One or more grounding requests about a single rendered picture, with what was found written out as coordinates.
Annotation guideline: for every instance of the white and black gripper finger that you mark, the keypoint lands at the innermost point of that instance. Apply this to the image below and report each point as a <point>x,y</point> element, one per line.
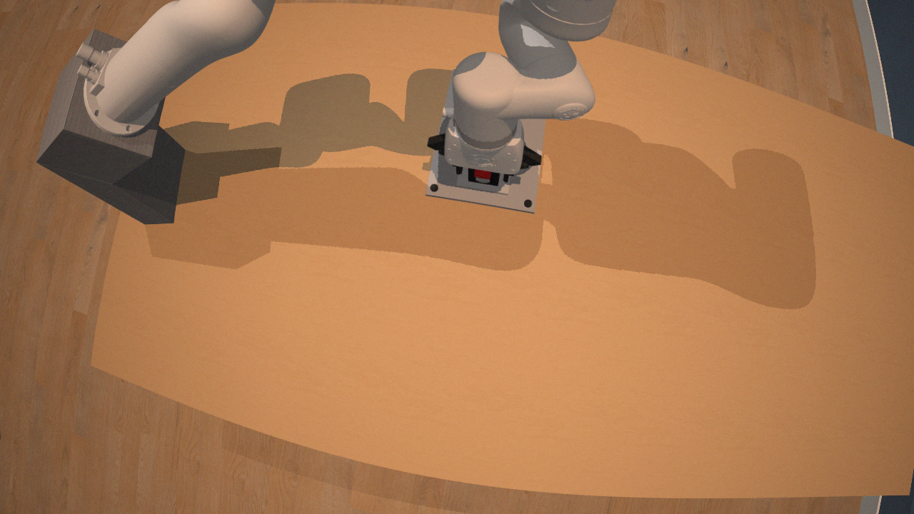
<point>437,143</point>
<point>530,158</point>

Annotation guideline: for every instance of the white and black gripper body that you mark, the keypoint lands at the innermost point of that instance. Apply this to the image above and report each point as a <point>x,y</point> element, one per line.
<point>507,160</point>

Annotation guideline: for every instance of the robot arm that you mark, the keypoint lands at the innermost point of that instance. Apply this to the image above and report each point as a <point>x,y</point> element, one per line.
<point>540,79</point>

